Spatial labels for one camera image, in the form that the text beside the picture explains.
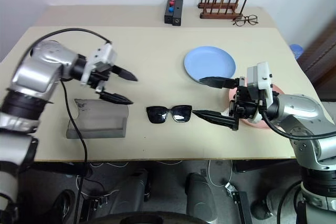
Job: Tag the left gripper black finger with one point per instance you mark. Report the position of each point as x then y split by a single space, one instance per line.
115 98
124 74

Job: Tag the grey open glasses case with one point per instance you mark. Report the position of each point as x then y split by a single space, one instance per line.
102 119

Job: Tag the black box with coloured buttons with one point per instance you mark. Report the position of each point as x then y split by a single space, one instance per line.
169 15

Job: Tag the black sunglasses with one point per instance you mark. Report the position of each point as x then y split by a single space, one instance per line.
157 113

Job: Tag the blue water bottle cap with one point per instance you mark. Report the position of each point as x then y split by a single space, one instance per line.
296 49

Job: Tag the brown wooden peg rack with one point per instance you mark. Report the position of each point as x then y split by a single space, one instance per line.
220 11

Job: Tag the black metal bar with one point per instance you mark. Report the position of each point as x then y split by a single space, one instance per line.
242 205

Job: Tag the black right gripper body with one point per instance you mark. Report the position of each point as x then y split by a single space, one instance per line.
245 103

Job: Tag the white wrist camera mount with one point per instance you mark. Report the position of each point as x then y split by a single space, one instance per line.
103 53
263 77

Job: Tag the brown frame clear eyeglasses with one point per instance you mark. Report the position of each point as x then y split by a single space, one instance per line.
245 20

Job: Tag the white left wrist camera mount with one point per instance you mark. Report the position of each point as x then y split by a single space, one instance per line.
103 53

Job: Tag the black round base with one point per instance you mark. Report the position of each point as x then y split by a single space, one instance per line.
147 218

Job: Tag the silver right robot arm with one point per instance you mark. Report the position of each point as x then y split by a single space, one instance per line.
304 111

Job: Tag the blue plastic plate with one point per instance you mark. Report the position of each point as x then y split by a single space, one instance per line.
210 61

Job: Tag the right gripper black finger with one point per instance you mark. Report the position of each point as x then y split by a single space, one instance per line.
215 117
218 81

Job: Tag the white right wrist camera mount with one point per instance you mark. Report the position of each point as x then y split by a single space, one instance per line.
263 77

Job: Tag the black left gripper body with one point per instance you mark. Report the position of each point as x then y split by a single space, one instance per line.
99 75

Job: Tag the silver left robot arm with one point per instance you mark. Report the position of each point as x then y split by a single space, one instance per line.
42 66

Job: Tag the black box with round socket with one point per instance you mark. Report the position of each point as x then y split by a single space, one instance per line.
177 14

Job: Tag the brown wooden cabinet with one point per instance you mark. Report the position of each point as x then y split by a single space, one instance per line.
323 56

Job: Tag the grey rounded shape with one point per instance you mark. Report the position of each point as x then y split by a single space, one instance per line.
131 195
200 195

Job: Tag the pink plastic plate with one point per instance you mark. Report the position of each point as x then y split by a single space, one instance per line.
252 125

